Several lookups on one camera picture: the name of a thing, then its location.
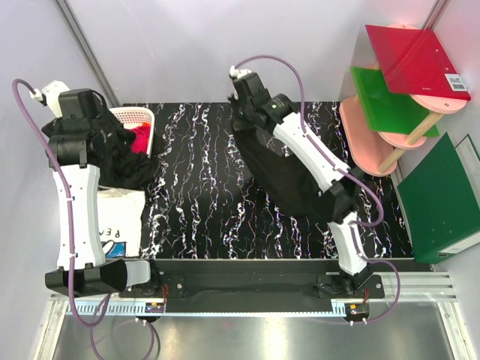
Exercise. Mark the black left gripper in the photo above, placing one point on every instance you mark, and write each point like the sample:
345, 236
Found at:
107, 119

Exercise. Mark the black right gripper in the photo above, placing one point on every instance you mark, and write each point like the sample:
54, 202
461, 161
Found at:
238, 124

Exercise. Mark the black printed t-shirt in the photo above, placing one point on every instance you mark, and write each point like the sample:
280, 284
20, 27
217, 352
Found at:
287, 181

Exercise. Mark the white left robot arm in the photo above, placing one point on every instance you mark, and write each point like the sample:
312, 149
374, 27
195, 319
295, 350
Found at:
82, 267

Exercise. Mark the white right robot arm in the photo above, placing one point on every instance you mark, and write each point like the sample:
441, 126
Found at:
335, 177

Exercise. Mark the white plastic laundry basket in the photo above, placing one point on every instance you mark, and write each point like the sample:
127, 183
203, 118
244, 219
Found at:
133, 116

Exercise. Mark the red t-shirt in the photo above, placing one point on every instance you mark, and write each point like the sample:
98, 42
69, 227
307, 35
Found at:
142, 137

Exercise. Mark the white folded peace t-shirt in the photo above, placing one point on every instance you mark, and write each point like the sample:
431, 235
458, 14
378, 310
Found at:
119, 221

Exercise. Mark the light green plastic folder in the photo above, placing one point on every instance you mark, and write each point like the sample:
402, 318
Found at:
385, 111

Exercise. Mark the red plastic folder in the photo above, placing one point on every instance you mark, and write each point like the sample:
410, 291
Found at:
414, 62

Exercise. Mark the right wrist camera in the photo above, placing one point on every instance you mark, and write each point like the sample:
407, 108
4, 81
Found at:
236, 74

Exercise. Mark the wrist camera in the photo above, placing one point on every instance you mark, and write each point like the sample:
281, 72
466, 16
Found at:
48, 96
236, 74

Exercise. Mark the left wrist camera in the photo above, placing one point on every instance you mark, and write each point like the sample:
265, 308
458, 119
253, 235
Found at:
48, 96

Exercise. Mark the dark green ring binder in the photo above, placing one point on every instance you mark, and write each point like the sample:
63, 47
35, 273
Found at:
441, 208

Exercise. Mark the aluminium frame rail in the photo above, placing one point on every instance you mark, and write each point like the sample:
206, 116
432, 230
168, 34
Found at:
419, 318

